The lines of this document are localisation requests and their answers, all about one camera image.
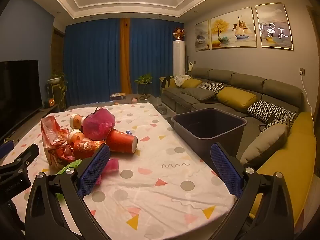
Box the green wrapper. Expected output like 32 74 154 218
55 159 83 202

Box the purple abstract painting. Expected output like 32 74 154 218
255 3 294 50

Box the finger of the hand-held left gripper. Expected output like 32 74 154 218
0 144 40 174
0 140 14 159

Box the dark grey coffee table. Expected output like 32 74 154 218
110 92 173 117

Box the black television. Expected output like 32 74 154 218
0 60 39 135

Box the long yellow seat pad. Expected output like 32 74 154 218
247 111 316 228

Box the purple plastic bin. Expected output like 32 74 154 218
171 108 248 164

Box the red paper cup gold print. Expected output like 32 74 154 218
106 129 138 153

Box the small landscape painting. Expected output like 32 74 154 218
194 20 210 52

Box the pink wrapper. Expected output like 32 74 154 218
96 159 119 184

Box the dark television stand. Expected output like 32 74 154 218
0 104 59 150

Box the white cloth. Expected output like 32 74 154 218
174 74 190 86

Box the grey sectional sofa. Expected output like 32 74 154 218
160 67 320 170

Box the houndstooth cushion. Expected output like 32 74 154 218
197 81 225 94
262 111 298 133
247 100 288 124

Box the orange curtain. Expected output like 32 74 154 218
120 17 132 94

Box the trailing plant on tall stand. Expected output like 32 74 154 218
47 72 68 110

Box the white standing air conditioner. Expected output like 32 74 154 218
173 40 186 77

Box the small orange white cup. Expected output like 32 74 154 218
68 129 85 145
70 114 85 129

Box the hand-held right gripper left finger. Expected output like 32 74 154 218
25 144 110 240

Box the red foil wrapper bag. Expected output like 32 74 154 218
41 116 75 168

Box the pink plastic bag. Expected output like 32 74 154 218
82 107 116 140

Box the orange flower ornament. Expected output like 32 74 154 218
172 27 187 40

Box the white charging cable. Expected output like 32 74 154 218
301 75 314 120

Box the grey cushion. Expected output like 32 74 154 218
180 87 216 102
239 123 288 165

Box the potted plant in dark pot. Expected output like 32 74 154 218
134 74 153 99

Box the small yellow cushion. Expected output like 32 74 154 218
181 78 203 89

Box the sailing ship painting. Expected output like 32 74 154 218
210 6 258 50

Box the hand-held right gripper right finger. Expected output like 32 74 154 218
210 142 295 240

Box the large yellow cushion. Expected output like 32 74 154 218
216 87 257 113

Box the patterned white bed sheet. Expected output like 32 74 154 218
0 102 240 240

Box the blue curtain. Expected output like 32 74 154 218
130 17 184 98
64 17 123 105

